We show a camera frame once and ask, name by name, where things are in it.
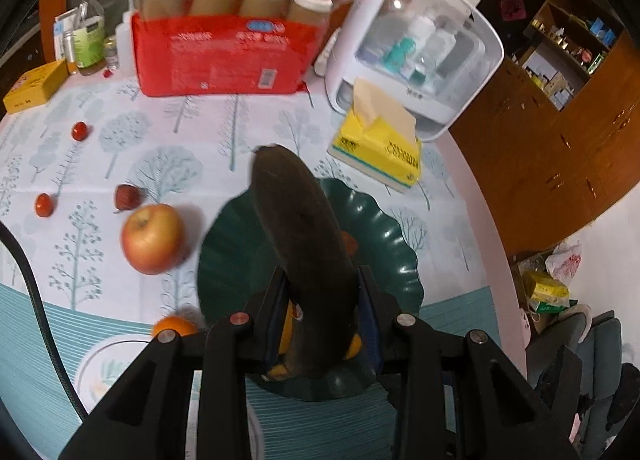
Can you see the green label vinegar bottle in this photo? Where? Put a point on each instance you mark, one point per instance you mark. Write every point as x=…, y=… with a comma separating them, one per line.
x=88, y=37

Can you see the red apple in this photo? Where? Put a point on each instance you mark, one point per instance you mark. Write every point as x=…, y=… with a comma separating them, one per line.
x=153, y=239

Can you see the orange tangerine lower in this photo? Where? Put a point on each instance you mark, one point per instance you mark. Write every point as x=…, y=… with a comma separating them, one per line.
x=181, y=326

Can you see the dark green scalloped plate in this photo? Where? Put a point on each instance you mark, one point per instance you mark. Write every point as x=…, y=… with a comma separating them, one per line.
x=237, y=261

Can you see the small glass jar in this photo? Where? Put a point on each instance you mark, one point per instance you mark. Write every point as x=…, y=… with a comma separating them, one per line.
x=111, y=53

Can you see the patterned tablecloth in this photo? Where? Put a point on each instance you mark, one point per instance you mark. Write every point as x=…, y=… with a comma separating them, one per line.
x=194, y=154

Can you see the yellow tissue pack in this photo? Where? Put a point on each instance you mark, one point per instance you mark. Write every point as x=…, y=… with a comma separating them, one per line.
x=378, y=137

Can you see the white blue carton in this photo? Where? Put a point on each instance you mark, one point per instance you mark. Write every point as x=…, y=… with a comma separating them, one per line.
x=61, y=25

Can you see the red paper cup package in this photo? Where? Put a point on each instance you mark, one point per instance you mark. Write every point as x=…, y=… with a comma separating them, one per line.
x=184, y=47

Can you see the large yellow grapefruit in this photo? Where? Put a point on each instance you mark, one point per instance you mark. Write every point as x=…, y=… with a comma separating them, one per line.
x=279, y=372

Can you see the cherry tomato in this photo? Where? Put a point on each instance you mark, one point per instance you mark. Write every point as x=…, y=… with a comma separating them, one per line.
x=80, y=131
x=44, y=205

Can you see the red tomato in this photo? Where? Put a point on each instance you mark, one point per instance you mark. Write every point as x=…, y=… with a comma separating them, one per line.
x=350, y=243

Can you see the white storage box with bottles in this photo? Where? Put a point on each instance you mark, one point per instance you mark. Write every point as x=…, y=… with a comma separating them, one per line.
x=433, y=56

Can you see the white squeeze bottle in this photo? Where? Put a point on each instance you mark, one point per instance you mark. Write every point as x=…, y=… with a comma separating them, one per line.
x=125, y=41

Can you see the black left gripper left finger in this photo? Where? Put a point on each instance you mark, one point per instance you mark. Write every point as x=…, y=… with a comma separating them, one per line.
x=144, y=415

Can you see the cherry tomato near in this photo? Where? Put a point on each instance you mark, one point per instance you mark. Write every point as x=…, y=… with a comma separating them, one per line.
x=44, y=205

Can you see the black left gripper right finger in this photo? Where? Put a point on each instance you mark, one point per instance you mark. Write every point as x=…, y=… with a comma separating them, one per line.
x=456, y=397

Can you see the dark red lychee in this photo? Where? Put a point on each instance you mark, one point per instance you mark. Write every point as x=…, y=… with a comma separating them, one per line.
x=127, y=197

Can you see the yellow flat box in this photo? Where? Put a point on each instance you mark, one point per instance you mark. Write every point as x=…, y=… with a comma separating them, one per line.
x=36, y=87

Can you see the cherry tomato far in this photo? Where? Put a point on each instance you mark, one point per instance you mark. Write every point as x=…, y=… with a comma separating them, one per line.
x=80, y=131

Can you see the small silver can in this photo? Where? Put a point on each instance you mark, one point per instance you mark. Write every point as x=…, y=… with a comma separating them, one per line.
x=69, y=53

